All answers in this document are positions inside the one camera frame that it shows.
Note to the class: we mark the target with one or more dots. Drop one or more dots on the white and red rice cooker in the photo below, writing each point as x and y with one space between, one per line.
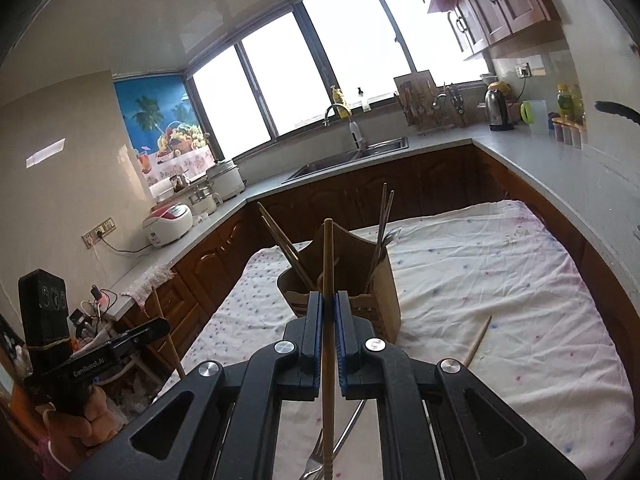
167 222

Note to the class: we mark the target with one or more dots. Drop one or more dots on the white round cooker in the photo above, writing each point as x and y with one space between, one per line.
227 180

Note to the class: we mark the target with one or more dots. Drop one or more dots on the white wall socket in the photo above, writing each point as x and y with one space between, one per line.
523 69

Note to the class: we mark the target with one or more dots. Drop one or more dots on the wooden cutting board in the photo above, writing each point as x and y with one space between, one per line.
412 90

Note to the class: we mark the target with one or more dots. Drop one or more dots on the beige wall socket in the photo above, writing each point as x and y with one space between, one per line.
100 230

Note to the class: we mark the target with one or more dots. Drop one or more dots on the steel kitchen sink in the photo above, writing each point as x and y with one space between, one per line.
340 160

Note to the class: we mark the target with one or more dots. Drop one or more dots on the yellow drink bottle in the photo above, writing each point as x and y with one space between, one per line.
565 102

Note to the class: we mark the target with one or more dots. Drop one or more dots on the small white appliance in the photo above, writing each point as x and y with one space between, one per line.
205 205

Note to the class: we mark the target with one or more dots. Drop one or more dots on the wooden utensil holder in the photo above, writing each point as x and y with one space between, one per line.
365 280

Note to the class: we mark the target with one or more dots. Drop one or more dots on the tropical fruit wall poster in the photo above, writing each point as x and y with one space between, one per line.
150 115

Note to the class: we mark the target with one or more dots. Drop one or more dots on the spice jar set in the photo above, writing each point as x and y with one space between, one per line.
567 135

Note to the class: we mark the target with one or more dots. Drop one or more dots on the kitchen window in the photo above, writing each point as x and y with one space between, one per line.
320 60

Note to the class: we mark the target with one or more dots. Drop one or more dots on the metal sink faucet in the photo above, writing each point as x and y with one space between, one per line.
330 110

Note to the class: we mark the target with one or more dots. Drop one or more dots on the person's left hand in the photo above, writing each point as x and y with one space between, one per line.
100 420

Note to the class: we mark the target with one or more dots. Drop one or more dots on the person's left forearm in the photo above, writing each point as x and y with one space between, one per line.
55 467

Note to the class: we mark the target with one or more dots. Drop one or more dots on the brown wooden wall cabinets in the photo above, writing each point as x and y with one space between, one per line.
500 5

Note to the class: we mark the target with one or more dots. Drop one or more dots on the metal fork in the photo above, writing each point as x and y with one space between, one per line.
311 462

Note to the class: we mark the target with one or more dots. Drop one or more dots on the white lace cloth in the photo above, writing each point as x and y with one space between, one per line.
150 280

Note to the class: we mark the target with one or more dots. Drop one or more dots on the yellow detergent bottle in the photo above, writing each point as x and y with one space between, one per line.
340 96

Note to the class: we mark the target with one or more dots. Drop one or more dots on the white soap dispenser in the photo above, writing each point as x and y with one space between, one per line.
355 132

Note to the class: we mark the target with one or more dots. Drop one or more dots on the brown wooden base cabinets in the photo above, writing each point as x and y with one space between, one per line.
440 180

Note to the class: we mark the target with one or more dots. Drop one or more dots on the kitchen utensil rack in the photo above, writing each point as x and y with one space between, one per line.
450 110

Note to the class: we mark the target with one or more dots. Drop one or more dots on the white floral tablecloth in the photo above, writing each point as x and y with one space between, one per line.
500 285

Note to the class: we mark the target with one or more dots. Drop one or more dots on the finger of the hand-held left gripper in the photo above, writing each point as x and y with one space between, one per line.
140 335

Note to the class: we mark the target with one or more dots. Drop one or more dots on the grey kitchen countertop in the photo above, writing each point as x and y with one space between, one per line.
575 175

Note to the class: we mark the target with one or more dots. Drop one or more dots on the green and white cup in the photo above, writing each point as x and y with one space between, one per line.
535 117

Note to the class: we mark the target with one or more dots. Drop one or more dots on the steel electric kettle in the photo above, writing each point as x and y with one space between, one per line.
497 107

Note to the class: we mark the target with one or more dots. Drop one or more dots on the dark wooden chopstick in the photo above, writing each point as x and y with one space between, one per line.
267 225

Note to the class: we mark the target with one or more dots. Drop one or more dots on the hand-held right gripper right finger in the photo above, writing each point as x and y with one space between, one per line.
341 340

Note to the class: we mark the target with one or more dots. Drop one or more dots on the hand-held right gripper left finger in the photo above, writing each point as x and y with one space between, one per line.
318 340

